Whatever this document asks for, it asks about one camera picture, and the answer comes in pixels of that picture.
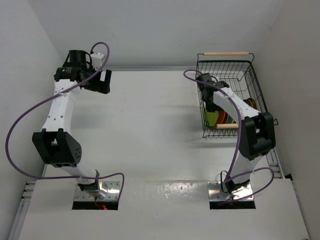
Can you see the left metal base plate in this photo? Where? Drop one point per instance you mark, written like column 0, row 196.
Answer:
column 112, row 191

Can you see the black wire dish rack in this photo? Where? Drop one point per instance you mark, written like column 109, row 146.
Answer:
column 239, row 74

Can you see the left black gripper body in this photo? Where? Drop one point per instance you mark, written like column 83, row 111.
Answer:
column 95, row 84

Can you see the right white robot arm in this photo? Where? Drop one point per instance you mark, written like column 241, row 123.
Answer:
column 256, row 133

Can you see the orange plate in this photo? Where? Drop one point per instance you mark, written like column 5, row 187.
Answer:
column 221, row 117

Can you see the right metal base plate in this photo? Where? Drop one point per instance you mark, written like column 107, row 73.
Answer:
column 216, row 194

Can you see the blue patterned plate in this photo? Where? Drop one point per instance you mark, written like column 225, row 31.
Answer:
column 229, row 119

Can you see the yellow patterned plate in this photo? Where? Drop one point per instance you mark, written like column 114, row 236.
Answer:
column 251, row 102

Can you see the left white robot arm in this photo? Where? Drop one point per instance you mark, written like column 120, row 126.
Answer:
column 54, row 142

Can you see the metal base plate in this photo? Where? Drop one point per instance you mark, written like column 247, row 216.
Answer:
column 112, row 191
column 216, row 194

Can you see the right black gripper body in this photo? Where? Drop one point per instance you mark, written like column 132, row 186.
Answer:
column 210, row 106

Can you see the green plate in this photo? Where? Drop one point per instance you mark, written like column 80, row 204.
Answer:
column 211, row 117

